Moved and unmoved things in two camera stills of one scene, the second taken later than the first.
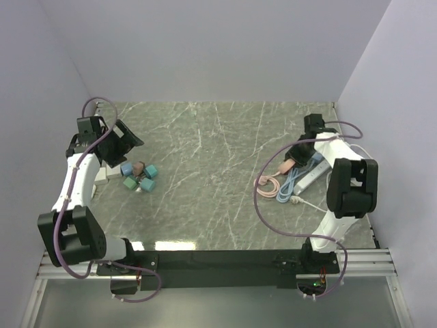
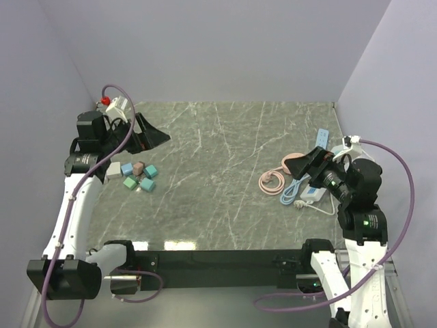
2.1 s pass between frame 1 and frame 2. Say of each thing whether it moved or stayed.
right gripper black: moved
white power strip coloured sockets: moved
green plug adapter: stayed
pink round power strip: moved
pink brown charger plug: stayed
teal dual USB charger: stayed
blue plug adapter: stayed
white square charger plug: stayed
